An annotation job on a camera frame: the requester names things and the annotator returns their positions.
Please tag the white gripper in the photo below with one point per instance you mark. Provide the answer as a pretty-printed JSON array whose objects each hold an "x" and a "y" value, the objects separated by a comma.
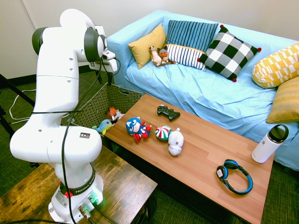
[{"x": 108, "y": 65}]

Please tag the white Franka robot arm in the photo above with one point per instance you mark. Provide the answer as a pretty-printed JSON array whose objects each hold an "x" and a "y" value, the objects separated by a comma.
[{"x": 56, "y": 70}]

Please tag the grey woven basket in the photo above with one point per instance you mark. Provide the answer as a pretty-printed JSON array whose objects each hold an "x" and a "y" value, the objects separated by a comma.
[{"x": 93, "y": 105}]

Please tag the white plush with orange hair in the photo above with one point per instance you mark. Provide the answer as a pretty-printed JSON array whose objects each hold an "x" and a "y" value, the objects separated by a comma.
[{"x": 115, "y": 114}]

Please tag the blue yellow fish plush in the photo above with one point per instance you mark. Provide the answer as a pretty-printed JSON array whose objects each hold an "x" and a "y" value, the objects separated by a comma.
[{"x": 104, "y": 124}]

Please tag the plain yellow pillow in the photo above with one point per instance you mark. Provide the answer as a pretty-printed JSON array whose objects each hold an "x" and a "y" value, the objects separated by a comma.
[{"x": 146, "y": 46}]

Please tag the white brown animal plush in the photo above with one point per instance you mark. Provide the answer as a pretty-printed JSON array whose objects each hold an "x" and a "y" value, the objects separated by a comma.
[{"x": 155, "y": 57}]

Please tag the Captain America plush doll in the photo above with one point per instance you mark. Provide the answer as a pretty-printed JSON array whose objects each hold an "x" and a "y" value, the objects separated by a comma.
[{"x": 133, "y": 126}]

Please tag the brown plush with blue hat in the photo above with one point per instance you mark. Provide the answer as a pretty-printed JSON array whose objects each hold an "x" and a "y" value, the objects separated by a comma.
[{"x": 164, "y": 56}]

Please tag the black Sony game controller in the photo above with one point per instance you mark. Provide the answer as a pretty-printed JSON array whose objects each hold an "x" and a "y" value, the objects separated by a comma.
[{"x": 168, "y": 113}]

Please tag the red green peppermint plush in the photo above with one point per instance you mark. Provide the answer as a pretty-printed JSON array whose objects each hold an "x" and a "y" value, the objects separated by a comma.
[{"x": 163, "y": 133}]

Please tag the white navy striped pillow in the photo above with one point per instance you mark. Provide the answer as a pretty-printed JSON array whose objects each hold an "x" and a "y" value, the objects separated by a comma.
[{"x": 184, "y": 57}]

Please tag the light blue sofa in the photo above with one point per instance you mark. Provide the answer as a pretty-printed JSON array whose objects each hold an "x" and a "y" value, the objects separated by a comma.
[{"x": 198, "y": 93}]

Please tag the white seal plush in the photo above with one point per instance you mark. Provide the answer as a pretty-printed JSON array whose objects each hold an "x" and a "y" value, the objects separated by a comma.
[{"x": 175, "y": 141}]

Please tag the blue striped pillow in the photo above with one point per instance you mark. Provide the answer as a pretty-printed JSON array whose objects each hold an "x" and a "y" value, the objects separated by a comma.
[{"x": 190, "y": 35}]

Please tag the black white checked pillow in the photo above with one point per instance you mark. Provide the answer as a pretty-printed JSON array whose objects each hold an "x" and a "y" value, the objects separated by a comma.
[{"x": 227, "y": 54}]

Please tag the yellow white patterned bolster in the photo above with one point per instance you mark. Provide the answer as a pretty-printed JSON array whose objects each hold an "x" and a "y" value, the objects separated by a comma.
[{"x": 275, "y": 67}]

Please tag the white water bottle black lid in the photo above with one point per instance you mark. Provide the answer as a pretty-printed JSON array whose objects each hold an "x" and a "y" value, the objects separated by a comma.
[{"x": 264, "y": 147}]

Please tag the black blue headphones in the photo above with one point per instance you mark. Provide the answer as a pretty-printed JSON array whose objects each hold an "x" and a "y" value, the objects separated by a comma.
[{"x": 248, "y": 180}]

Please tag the mustard knitted pillow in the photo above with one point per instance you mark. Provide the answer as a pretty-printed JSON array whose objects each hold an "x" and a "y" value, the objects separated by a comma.
[{"x": 286, "y": 102}]

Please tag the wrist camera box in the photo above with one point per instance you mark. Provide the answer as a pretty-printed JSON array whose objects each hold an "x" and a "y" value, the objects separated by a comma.
[{"x": 108, "y": 55}]

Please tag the black camera tripod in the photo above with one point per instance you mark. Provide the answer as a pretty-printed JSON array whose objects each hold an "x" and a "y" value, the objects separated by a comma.
[{"x": 16, "y": 92}]

